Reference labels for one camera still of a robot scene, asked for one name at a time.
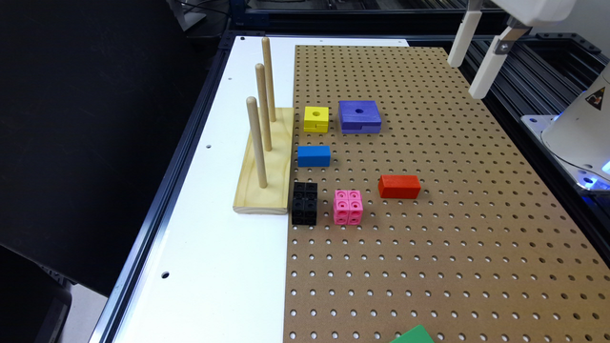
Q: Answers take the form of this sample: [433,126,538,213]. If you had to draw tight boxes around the front wooden peg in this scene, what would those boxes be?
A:
[246,96,268,189]

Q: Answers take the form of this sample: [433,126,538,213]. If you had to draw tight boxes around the purple square block with hole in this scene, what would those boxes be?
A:
[338,100,381,133]

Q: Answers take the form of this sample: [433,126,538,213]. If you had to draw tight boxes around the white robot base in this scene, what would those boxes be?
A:
[521,68,609,192]

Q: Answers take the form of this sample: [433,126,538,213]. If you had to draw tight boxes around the green block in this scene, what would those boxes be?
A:
[391,325,434,343]

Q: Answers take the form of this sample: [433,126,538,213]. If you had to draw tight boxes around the red rectangular block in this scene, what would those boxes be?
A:
[378,174,421,199]

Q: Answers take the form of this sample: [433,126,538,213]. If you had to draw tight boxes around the yellow cube with hole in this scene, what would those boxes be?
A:
[303,107,329,133]

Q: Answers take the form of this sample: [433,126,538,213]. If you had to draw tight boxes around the wooden peg base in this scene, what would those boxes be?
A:
[233,108,295,214]

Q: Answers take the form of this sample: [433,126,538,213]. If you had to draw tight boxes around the pink linked cubes block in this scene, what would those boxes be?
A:
[333,190,363,225]

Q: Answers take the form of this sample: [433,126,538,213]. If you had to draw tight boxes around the brown pegboard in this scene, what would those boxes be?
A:
[283,45,609,342]

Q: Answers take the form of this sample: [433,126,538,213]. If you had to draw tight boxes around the wooden peg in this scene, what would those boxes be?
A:
[261,36,276,122]
[255,63,273,151]
[246,96,268,189]

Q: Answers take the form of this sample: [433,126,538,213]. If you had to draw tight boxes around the black aluminium frame rails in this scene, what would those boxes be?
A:
[483,33,609,262]

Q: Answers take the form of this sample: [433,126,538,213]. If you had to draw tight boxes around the narrow blue block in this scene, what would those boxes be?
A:
[297,146,331,168]

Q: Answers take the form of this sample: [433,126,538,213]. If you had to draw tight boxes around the middle wooden peg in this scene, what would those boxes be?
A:
[255,63,273,151]

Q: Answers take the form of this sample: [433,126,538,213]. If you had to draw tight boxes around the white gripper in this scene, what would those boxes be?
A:
[447,0,576,99]

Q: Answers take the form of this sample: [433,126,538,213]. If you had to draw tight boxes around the back wooden peg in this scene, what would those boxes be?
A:
[261,36,276,122]

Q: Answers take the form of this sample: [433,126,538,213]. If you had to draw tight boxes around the black linked cubes block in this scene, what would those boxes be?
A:
[291,182,317,226]

